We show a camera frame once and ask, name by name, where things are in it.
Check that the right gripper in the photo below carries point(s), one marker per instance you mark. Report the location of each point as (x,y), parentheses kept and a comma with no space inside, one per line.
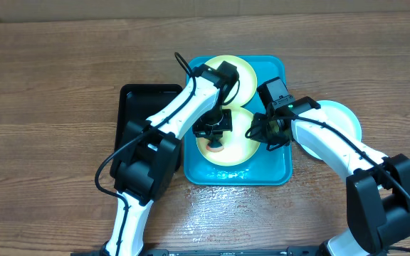
(258,129)

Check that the yellow plate top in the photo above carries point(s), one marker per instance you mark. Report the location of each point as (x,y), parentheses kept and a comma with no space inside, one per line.
(242,93)

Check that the light blue plate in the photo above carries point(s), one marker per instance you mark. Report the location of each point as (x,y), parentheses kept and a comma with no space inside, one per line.
(342,117)

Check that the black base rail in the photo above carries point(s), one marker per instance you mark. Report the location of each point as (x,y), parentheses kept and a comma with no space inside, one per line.
(290,251)

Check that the green and red sponge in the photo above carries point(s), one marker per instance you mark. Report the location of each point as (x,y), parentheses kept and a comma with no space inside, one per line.
(214,146)

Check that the black rectangular tray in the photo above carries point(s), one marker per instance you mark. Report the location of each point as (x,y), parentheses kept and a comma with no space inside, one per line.
(140,101)

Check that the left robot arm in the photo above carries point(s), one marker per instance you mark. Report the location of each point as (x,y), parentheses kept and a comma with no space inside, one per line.
(146,159)

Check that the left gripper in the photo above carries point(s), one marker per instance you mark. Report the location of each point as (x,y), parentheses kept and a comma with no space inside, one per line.
(201,131)

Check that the teal plastic tray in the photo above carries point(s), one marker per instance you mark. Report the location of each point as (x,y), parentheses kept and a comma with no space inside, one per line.
(264,168)

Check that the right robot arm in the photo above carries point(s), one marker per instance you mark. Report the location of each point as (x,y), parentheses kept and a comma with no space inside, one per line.
(377,186)

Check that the yellow plate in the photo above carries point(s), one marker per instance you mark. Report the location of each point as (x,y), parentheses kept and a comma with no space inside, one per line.
(242,93)
(237,148)

